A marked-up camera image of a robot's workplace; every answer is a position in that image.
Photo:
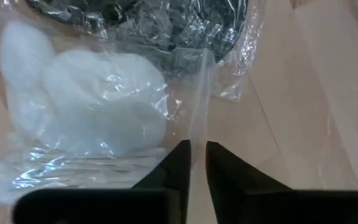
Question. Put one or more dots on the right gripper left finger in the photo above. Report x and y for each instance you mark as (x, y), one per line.
(172, 177)

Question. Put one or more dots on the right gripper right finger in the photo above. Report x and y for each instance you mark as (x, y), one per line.
(228, 186)

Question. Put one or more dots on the bag of white cotton balls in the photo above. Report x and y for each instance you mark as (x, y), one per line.
(89, 102)

